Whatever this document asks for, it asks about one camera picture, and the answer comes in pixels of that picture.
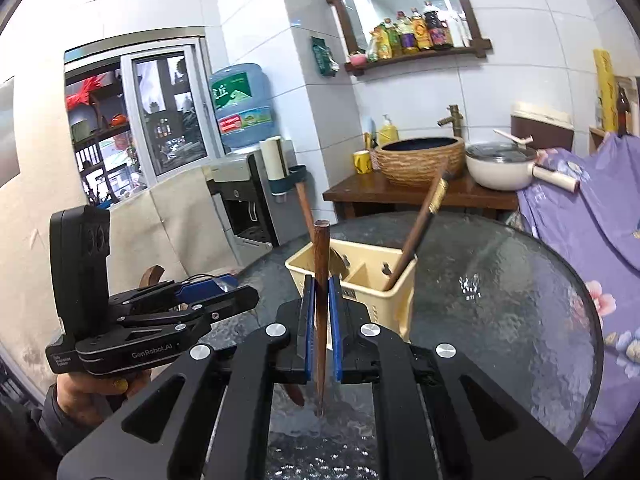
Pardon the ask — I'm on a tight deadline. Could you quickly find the dark glass bottle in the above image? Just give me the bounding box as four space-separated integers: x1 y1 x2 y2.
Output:
616 82 630 137

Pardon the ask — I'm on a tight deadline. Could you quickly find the green packet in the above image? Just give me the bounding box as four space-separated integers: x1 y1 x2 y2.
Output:
311 36 340 77

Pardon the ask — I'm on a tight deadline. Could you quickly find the grey water dispenser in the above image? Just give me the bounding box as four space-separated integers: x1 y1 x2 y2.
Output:
201 152 281 253

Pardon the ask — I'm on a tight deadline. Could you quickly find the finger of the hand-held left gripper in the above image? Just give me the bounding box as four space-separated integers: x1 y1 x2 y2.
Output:
117 285 261 334
119 274 241 312

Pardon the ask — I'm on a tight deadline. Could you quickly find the cooking oil bottle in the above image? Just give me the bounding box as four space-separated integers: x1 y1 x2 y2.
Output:
395 10 418 56
370 20 396 61
410 7 433 52

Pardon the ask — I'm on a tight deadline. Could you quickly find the white paper roll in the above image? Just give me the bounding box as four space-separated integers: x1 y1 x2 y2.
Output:
259 136 288 181

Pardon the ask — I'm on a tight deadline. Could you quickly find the brass faucet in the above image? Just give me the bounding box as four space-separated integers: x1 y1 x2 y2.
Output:
437 104 465 138

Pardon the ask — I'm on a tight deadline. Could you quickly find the person's left forearm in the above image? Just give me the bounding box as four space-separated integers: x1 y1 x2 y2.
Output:
30 385 111 456

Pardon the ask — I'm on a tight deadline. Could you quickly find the sliding glass window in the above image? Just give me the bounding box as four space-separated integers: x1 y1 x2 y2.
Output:
64 35 221 206

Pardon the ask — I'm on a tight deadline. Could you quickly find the person's left hand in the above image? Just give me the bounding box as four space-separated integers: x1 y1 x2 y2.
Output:
55 367 153 428

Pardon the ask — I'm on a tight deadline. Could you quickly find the dark wooden counter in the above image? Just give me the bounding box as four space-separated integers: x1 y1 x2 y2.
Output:
322 172 521 221

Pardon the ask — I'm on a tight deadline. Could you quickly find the yellow soap bottle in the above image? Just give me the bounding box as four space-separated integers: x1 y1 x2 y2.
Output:
377 114 399 147

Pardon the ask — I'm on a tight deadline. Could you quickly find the tall yellow box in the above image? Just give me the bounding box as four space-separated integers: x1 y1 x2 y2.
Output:
593 49 616 132

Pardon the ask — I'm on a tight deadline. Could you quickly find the brown and white appliance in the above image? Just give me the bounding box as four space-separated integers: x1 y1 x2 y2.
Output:
510 102 573 151

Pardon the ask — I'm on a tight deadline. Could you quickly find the white pot with glass lid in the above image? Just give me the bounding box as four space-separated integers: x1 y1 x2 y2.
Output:
465 141 581 193

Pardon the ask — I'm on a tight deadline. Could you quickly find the woven basin sink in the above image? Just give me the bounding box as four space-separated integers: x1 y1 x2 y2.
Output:
374 136 466 186

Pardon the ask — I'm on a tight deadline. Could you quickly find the brown wooden chopstick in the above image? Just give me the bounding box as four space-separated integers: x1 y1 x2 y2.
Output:
295 180 317 256
312 220 331 418

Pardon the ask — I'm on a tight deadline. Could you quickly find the blue water jug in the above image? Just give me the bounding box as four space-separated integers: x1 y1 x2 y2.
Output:
209 63 276 150

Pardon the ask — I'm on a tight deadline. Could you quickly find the cream perforated utensil holder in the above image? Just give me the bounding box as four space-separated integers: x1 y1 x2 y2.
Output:
285 239 418 353

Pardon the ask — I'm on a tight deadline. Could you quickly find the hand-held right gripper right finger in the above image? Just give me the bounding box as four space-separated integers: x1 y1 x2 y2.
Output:
327 275 583 480

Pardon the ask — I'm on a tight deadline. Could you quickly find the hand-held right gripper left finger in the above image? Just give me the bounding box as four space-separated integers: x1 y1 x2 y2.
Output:
57 275 317 480

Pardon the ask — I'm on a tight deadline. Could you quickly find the black chopstick wide gold band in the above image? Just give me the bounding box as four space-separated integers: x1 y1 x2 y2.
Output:
382 165 451 292

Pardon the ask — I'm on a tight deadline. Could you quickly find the purple floral cloth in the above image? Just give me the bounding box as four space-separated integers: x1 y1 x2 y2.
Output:
515 132 640 473

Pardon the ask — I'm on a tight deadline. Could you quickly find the white ladle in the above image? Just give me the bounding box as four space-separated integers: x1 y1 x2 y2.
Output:
493 128 535 147

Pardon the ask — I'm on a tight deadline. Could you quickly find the beige cover sheet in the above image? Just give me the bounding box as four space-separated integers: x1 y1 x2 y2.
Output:
107 165 241 286

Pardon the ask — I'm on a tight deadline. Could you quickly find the teal wall holder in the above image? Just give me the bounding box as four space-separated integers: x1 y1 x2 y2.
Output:
267 165 307 196

